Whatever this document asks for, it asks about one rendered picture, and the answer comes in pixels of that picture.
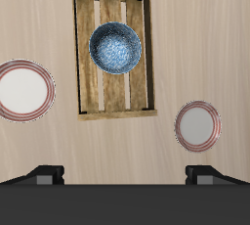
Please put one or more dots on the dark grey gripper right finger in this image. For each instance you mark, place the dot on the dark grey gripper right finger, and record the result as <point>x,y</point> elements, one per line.
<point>200,171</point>

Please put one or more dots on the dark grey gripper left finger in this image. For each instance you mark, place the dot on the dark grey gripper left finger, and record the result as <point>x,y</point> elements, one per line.
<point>49,171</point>

